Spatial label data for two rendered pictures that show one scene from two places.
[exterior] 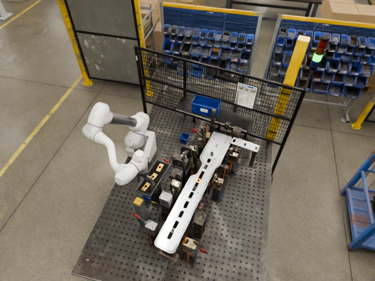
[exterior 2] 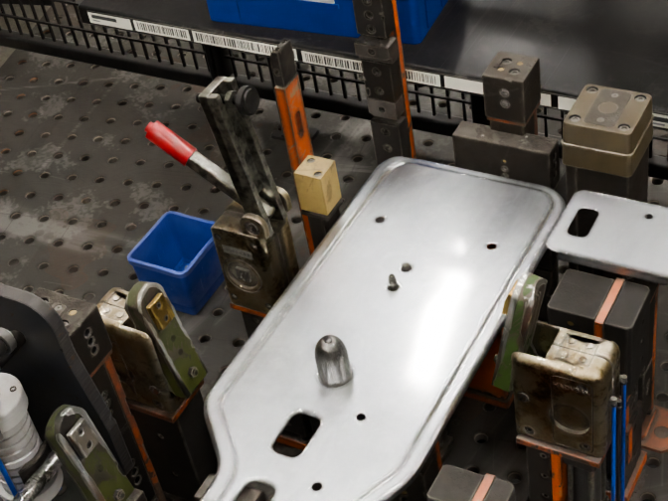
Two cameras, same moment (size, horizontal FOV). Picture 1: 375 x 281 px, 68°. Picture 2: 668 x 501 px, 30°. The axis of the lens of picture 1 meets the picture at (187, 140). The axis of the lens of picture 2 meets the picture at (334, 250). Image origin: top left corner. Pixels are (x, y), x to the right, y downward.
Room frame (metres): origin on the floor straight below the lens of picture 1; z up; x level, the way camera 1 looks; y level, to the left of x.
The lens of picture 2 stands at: (0.97, -0.42, 1.88)
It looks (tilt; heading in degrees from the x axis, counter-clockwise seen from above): 42 degrees down; 11
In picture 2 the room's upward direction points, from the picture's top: 11 degrees counter-clockwise
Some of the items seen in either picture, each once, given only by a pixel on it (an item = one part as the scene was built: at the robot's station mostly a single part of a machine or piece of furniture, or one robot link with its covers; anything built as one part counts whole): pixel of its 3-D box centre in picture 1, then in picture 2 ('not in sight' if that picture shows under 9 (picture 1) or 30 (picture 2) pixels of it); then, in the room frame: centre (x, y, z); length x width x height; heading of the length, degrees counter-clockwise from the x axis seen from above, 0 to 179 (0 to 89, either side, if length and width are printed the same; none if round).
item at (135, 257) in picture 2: (184, 139); (182, 264); (2.21, 0.03, 0.74); 0.11 x 0.10 x 0.09; 155
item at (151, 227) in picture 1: (153, 234); not in sight; (0.99, 0.29, 0.88); 0.11 x 0.10 x 0.36; 65
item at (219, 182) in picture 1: (217, 189); not in sight; (1.44, -0.29, 0.87); 0.12 x 0.09 x 0.35; 65
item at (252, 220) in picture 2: not in sight; (253, 226); (1.91, -0.16, 1.06); 0.03 x 0.01 x 0.03; 65
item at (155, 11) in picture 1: (160, 27); not in sight; (5.43, 0.54, 0.52); 1.21 x 0.81 x 1.05; 171
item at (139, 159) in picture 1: (139, 160); not in sight; (1.27, 0.36, 1.54); 0.13 x 0.11 x 0.16; 145
